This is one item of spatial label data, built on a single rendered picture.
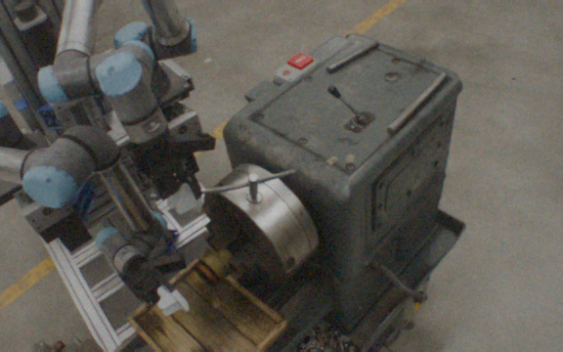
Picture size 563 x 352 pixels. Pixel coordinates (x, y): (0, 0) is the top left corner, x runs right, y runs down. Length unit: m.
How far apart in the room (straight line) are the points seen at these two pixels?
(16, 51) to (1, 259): 1.76
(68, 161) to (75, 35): 0.30
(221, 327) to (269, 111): 0.61
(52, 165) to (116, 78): 0.41
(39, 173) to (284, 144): 0.60
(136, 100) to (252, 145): 0.53
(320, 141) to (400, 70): 0.37
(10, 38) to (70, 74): 0.73
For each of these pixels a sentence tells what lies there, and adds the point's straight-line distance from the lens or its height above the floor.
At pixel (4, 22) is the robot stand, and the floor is 1.53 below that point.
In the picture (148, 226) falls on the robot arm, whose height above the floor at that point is 1.04.
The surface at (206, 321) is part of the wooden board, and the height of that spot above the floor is 0.89.
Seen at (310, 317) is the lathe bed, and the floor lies 0.74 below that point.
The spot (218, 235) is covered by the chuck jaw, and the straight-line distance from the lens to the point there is 1.29.
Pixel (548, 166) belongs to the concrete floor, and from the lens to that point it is 3.14.
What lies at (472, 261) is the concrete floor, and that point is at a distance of 2.61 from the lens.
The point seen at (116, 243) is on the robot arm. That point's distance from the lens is 1.41.
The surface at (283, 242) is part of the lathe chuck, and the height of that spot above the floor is 1.16.
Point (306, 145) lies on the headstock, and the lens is 1.29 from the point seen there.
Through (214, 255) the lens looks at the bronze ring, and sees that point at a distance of 1.28.
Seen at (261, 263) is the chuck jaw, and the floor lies 1.10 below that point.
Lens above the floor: 2.15
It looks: 47 degrees down
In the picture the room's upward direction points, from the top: 10 degrees counter-clockwise
